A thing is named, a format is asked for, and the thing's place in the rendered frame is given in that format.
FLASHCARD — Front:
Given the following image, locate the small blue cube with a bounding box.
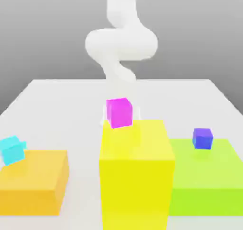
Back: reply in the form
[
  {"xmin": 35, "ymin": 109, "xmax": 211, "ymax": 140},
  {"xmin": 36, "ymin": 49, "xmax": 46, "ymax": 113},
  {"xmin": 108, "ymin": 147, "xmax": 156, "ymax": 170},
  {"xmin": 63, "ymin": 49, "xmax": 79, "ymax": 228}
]
[{"xmin": 192, "ymin": 127, "xmax": 214, "ymax": 150}]

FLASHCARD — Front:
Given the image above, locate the large lime green box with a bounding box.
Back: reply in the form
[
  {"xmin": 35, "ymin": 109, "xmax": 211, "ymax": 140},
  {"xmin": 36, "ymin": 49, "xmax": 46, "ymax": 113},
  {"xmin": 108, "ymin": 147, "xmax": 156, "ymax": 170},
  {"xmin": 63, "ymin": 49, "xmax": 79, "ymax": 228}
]
[{"xmin": 168, "ymin": 138, "xmax": 243, "ymax": 216}]

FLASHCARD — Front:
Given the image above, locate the small cyan cube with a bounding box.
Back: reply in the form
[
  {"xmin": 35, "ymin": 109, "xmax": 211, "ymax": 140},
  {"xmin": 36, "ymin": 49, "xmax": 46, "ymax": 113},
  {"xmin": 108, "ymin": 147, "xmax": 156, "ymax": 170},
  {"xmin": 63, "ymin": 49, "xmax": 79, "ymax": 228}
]
[{"xmin": 0, "ymin": 135, "xmax": 27, "ymax": 166}]

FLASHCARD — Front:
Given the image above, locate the small magenta cube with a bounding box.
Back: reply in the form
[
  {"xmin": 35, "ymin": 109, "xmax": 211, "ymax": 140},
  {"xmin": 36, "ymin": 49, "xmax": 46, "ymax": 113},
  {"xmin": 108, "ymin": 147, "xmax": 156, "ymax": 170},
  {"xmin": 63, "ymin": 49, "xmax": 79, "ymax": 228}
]
[{"xmin": 106, "ymin": 97, "xmax": 133, "ymax": 129}]

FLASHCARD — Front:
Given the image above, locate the large yellow box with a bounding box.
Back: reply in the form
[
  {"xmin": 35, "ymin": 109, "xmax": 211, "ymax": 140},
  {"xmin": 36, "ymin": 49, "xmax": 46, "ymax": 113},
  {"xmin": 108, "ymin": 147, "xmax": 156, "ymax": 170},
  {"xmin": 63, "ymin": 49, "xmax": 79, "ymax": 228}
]
[{"xmin": 98, "ymin": 119, "xmax": 176, "ymax": 230}]

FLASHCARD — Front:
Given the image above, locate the large orange box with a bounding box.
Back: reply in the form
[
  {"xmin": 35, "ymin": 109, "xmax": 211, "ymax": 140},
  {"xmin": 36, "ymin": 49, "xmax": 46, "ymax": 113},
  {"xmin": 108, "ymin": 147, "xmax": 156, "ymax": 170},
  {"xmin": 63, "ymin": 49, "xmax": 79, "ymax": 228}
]
[{"xmin": 0, "ymin": 149, "xmax": 70, "ymax": 216}]

